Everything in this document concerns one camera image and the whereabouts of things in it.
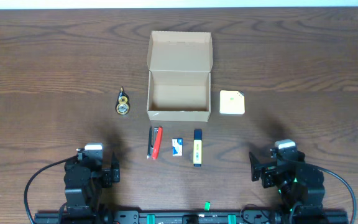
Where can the yellow blue highlighter marker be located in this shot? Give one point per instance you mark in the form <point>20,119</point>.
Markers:
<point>197,148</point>

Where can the red black stapler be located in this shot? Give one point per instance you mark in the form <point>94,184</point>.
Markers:
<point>154,142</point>

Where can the open brown cardboard box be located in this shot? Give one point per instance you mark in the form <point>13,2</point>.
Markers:
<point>179,65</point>

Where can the small green clip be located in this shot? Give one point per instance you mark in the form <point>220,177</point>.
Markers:
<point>207,206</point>

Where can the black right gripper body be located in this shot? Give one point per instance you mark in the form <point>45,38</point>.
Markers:
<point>269,176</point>

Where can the yellow sticky note pad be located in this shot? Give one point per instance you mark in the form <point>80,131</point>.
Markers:
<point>231,102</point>

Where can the black yellow correction tape dispenser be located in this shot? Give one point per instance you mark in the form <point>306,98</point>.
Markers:
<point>122,103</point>

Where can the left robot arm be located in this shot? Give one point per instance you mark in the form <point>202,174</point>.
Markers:
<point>85,177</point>

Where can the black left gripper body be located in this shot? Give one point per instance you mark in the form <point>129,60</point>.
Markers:
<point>107,181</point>

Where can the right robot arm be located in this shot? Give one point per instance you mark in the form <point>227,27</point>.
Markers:
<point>300,186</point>

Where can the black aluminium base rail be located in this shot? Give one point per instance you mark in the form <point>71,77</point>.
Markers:
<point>135,217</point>

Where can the blue white staples box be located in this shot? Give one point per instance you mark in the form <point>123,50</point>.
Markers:
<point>177,147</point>

